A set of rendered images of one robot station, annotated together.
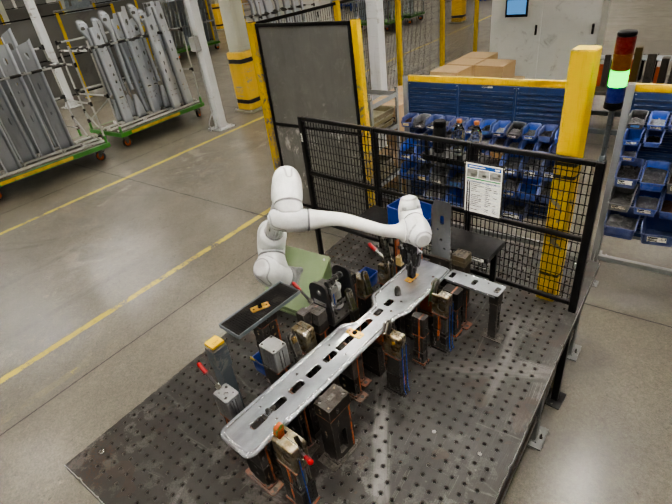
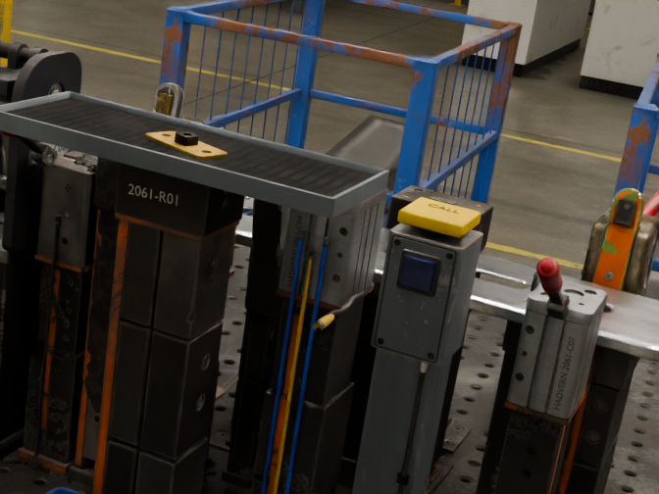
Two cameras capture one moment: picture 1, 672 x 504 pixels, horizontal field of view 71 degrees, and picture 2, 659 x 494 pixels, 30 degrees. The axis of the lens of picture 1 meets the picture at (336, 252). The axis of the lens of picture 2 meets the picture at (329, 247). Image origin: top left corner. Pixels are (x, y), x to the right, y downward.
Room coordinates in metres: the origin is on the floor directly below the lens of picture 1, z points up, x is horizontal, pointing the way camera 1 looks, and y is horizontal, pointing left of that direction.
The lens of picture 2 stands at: (2.00, 1.47, 1.45)
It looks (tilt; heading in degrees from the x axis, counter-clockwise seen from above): 18 degrees down; 246
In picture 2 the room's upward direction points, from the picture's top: 9 degrees clockwise
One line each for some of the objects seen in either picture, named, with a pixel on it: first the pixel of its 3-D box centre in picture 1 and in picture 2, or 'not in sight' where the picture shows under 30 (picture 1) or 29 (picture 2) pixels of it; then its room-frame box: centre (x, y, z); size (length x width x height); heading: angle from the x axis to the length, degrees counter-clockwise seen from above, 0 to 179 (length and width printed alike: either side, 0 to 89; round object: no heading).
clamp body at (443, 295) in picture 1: (441, 321); not in sight; (1.74, -0.47, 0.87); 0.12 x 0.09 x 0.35; 45
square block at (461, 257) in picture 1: (460, 281); not in sight; (2.03, -0.65, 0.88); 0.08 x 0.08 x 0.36; 45
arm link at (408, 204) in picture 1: (410, 212); not in sight; (1.91, -0.36, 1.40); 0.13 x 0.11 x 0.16; 3
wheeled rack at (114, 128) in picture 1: (137, 82); not in sight; (9.15, 3.17, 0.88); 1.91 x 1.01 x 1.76; 142
